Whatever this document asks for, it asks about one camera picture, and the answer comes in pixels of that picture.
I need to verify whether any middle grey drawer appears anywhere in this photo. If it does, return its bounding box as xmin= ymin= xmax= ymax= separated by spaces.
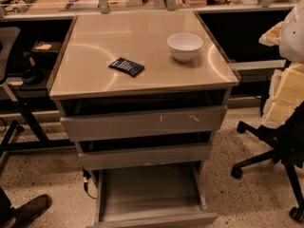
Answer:
xmin=79 ymin=143 xmax=213 ymax=170

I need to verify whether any open bottom grey drawer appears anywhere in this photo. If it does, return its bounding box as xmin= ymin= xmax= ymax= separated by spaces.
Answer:
xmin=88 ymin=162 xmax=218 ymax=228

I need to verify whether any brown shoe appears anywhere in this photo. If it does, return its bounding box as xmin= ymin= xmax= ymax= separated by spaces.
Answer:
xmin=0 ymin=194 xmax=51 ymax=228

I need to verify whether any black office chair right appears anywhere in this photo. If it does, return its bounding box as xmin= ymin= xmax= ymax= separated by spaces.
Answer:
xmin=231 ymin=102 xmax=304 ymax=222

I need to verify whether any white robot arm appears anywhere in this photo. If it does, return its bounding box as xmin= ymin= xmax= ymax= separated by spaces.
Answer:
xmin=258 ymin=0 xmax=304 ymax=124

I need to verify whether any black cable with plug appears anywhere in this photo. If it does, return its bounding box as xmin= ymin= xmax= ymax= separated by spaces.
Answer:
xmin=82 ymin=166 xmax=98 ymax=200

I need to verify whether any white ceramic bowl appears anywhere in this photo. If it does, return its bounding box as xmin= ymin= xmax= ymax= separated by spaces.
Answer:
xmin=167 ymin=33 xmax=203 ymax=63

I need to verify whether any black box under desk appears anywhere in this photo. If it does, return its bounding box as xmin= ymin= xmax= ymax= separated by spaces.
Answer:
xmin=30 ymin=41 xmax=62 ymax=65

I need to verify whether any top grey drawer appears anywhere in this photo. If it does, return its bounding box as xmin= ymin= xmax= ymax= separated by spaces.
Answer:
xmin=61 ymin=105 xmax=227 ymax=142

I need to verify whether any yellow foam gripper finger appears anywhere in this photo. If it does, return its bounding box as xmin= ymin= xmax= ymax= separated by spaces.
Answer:
xmin=258 ymin=22 xmax=304 ymax=123

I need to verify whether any grey drawer cabinet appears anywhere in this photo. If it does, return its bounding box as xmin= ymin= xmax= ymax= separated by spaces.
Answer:
xmin=46 ymin=10 xmax=241 ymax=228

